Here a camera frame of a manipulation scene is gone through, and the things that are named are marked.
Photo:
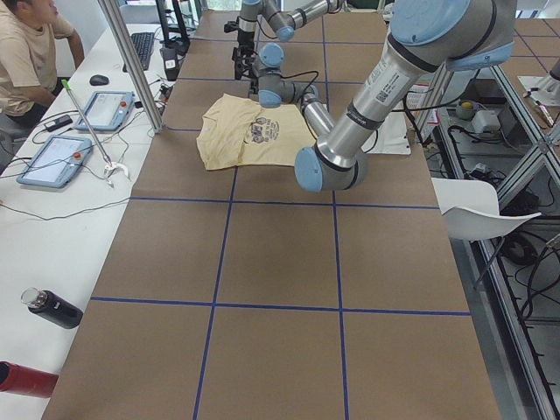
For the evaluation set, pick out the black water bottle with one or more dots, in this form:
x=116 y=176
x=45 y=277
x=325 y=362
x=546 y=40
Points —
x=51 y=307

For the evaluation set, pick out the white plastic chair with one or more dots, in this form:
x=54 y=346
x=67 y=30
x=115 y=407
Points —
x=471 y=210

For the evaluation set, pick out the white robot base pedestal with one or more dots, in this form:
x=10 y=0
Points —
x=391 y=138

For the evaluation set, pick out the person in beige shirt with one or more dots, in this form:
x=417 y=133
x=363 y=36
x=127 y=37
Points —
x=29 y=81

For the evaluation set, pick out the far blue teach pendant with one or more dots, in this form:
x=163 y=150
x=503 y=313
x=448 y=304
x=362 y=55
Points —
x=107 y=110

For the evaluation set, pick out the black computer mouse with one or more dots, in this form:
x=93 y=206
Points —
x=99 y=80

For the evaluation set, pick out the near blue teach pendant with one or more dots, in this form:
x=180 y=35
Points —
x=57 y=162

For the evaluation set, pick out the black keyboard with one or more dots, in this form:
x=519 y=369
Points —
x=143 y=43

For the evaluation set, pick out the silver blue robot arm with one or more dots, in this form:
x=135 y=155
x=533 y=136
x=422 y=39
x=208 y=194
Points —
x=422 y=36
x=283 y=23

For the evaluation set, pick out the aluminium frame post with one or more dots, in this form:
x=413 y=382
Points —
x=130 y=58

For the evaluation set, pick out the blue teach pendant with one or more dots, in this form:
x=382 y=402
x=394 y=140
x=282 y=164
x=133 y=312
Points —
x=107 y=110
x=57 y=162

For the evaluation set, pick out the red cylindrical bottle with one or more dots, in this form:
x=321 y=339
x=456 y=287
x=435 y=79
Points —
x=26 y=381

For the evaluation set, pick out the cream long-sleeve graphic shirt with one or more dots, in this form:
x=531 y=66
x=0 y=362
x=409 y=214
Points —
x=238 y=131

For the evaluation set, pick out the long reacher grabber stick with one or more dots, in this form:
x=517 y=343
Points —
x=110 y=166

